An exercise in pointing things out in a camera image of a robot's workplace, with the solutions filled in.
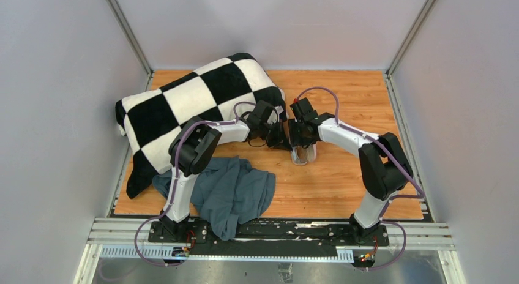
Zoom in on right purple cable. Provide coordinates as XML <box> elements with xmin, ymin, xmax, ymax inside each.
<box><xmin>294</xmin><ymin>86</ymin><xmax>427</xmax><ymax>272</ymax></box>

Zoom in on black mounting base plate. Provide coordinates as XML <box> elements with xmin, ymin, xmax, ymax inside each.
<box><xmin>148</xmin><ymin>218</ymin><xmax>389</xmax><ymax>258</ymax></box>

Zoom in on purple cable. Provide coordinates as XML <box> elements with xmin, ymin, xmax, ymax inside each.
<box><xmin>294</xmin><ymin>86</ymin><xmax>427</xmax><ymax>272</ymax></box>
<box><xmin>134</xmin><ymin>101</ymin><xmax>280</xmax><ymax>267</ymax></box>

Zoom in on orange sunglasses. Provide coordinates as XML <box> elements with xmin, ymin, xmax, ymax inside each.
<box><xmin>293</xmin><ymin>146</ymin><xmax>315</xmax><ymax>165</ymax></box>

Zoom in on black white checkered pillow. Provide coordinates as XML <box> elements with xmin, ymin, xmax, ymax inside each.
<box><xmin>114</xmin><ymin>53</ymin><xmax>288</xmax><ymax>199</ymax></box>

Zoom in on aluminium frame rail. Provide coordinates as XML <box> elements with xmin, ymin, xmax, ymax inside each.
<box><xmin>87</xmin><ymin>218</ymin><xmax>455</xmax><ymax>263</ymax></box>

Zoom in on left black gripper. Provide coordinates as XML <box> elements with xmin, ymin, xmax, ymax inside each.
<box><xmin>258</xmin><ymin>119</ymin><xmax>291</xmax><ymax>151</ymax></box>

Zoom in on pink glasses case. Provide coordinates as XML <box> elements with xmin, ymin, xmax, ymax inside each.
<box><xmin>290</xmin><ymin>144</ymin><xmax>317</xmax><ymax>167</ymax></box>

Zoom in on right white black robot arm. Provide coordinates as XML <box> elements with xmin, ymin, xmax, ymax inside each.
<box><xmin>288</xmin><ymin>98</ymin><xmax>413</xmax><ymax>246</ymax></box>

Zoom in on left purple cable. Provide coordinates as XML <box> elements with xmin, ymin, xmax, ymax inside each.
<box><xmin>134</xmin><ymin>101</ymin><xmax>280</xmax><ymax>267</ymax></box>

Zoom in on grey blue crumpled garment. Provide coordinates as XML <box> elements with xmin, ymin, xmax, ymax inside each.
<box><xmin>152</xmin><ymin>155</ymin><xmax>277</xmax><ymax>241</ymax></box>

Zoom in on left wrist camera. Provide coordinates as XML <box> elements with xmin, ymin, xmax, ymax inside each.
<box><xmin>274</xmin><ymin>106</ymin><xmax>286</xmax><ymax>122</ymax></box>

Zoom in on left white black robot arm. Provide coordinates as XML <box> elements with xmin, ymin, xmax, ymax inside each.
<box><xmin>159</xmin><ymin>100</ymin><xmax>290</xmax><ymax>243</ymax></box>

